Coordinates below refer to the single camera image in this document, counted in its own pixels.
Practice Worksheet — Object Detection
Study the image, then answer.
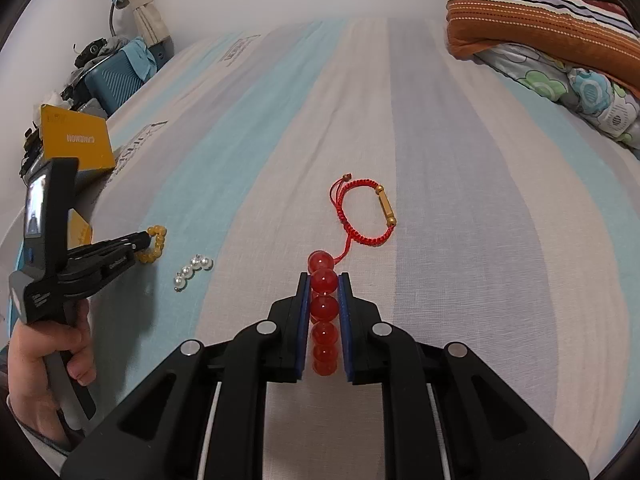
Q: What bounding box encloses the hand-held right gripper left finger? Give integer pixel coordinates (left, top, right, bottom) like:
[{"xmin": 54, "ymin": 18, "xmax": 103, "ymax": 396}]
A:
[{"xmin": 60, "ymin": 271, "xmax": 312, "ymax": 480}]

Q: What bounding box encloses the striped bed sheet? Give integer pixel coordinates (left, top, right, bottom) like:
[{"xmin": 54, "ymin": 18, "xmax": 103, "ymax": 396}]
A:
[{"xmin": 0, "ymin": 17, "xmax": 640, "ymax": 480}]

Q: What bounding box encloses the blue desk lamp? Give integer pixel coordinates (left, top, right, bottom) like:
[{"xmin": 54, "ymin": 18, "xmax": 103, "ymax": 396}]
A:
[{"xmin": 107, "ymin": 0, "xmax": 130, "ymax": 38}]

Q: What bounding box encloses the black clutter pile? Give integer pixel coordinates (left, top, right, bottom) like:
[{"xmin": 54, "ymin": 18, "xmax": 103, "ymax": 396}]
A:
[{"xmin": 75, "ymin": 37, "xmax": 108, "ymax": 68}]

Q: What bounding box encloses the light blue cloth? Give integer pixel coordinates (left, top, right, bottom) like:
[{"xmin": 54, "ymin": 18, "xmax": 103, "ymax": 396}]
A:
[{"xmin": 122, "ymin": 40, "xmax": 160, "ymax": 81}]

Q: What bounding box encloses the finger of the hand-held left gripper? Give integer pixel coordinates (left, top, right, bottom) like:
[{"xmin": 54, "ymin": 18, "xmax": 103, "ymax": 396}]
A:
[
  {"xmin": 62, "ymin": 252, "xmax": 138, "ymax": 295},
  {"xmin": 64, "ymin": 232, "xmax": 152, "ymax": 273}
]

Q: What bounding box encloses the beige curtain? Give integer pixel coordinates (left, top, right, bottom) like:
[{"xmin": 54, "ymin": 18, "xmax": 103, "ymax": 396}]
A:
[{"xmin": 112, "ymin": 0, "xmax": 171, "ymax": 43}]

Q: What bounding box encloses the floral pillow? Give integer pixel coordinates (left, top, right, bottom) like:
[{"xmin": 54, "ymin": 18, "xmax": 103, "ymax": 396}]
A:
[{"xmin": 475, "ymin": 42, "xmax": 640, "ymax": 148}]

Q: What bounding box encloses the grey hard case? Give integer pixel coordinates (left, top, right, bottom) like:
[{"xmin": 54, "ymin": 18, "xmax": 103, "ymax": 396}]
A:
[{"xmin": 60, "ymin": 95, "xmax": 108, "ymax": 121}]

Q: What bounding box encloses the yellow bead bracelet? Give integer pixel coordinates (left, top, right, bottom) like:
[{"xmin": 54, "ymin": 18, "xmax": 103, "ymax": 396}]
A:
[{"xmin": 136, "ymin": 225, "xmax": 168, "ymax": 265}]

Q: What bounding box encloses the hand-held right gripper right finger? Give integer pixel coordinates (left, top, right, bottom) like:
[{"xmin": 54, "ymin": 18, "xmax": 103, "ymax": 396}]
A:
[{"xmin": 337, "ymin": 272, "xmax": 591, "ymax": 480}]

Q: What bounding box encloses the white pearl bead string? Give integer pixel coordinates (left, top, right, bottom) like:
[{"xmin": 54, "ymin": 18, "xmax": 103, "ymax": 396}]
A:
[{"xmin": 173, "ymin": 254, "xmax": 215, "ymax": 292}]

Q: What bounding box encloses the red cord bracelet gold tube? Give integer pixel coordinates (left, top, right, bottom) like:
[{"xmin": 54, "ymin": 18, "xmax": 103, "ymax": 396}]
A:
[{"xmin": 329, "ymin": 174, "xmax": 398, "ymax": 265}]

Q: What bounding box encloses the person's left forearm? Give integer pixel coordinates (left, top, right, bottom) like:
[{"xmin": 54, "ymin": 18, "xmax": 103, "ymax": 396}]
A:
[{"xmin": 5, "ymin": 400, "xmax": 71, "ymax": 461}]

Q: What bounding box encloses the person's left hand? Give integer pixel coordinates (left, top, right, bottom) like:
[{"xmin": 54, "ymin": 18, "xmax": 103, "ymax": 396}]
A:
[{"xmin": 7, "ymin": 300, "xmax": 97, "ymax": 453}]

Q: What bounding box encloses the blue and yellow cardboard box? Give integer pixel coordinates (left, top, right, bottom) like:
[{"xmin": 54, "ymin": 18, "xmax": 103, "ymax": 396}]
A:
[{"xmin": 15, "ymin": 104, "xmax": 117, "ymax": 271}]

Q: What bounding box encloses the red bead bracelet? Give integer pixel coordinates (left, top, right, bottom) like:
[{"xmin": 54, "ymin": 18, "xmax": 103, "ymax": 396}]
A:
[{"xmin": 306, "ymin": 249, "xmax": 342, "ymax": 377}]

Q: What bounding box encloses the teal suitcase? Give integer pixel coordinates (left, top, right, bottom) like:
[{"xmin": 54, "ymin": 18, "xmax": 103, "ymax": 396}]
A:
[{"xmin": 84, "ymin": 54, "xmax": 143, "ymax": 116}]

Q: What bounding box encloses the striped red orange pillow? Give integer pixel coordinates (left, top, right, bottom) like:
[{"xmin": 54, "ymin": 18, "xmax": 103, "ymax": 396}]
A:
[{"xmin": 445, "ymin": 0, "xmax": 640, "ymax": 71}]

